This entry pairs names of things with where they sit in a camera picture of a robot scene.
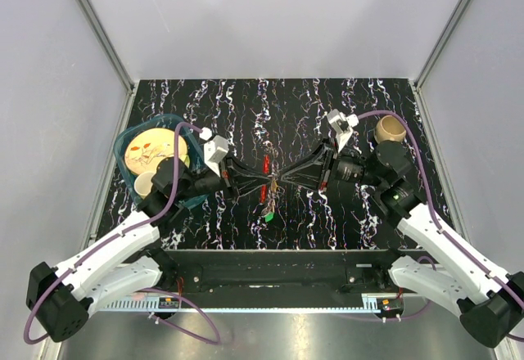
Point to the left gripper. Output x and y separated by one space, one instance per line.
236 171

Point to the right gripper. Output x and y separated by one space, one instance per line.
306 173

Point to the metal key holder red handle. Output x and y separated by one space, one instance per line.
269 192

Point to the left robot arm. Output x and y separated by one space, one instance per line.
62 298

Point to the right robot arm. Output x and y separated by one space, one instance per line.
486 298

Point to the yellow-green mug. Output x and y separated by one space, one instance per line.
186 160

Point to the teal plastic container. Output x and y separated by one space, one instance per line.
187 145

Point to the beige ceramic mug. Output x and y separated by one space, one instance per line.
389 128

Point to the painted round plate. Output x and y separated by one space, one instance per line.
148 149

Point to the black base bar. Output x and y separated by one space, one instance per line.
338 270

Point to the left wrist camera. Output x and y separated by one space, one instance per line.
215 149

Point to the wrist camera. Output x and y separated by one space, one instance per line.
343 125
215 149

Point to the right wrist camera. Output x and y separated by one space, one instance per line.
343 125

